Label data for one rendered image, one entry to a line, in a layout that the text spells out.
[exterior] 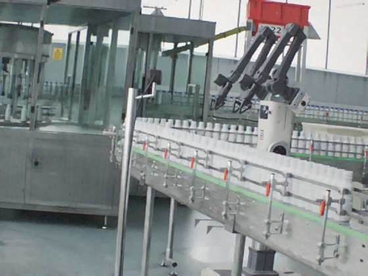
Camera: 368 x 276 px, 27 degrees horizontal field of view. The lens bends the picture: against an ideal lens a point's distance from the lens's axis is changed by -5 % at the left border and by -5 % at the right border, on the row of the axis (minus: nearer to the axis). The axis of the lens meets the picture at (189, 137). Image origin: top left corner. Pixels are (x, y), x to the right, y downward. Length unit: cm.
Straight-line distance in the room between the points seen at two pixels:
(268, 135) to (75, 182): 312
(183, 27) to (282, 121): 503
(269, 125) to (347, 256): 256
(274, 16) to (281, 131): 636
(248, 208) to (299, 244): 51
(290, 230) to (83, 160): 496
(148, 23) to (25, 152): 286
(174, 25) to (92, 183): 283
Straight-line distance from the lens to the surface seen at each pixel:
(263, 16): 1122
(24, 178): 761
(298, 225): 282
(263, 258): 508
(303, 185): 287
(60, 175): 765
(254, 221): 318
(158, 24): 975
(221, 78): 514
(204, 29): 992
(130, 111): 324
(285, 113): 496
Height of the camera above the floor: 136
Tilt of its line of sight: 3 degrees down
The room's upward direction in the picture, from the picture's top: 5 degrees clockwise
